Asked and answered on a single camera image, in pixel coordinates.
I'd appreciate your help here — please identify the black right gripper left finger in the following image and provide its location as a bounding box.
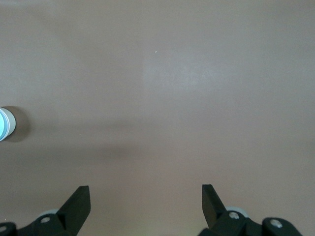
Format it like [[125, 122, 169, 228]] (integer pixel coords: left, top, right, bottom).
[[0, 186, 91, 236]]

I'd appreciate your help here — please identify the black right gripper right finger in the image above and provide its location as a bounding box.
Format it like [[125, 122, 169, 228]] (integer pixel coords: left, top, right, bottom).
[[196, 184, 302, 236]]

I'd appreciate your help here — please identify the blue bowl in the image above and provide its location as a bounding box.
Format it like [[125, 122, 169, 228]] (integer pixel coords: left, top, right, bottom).
[[0, 107, 9, 142]]

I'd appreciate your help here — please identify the white bowl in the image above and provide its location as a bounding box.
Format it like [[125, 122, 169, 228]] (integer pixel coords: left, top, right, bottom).
[[1, 107, 17, 138]]

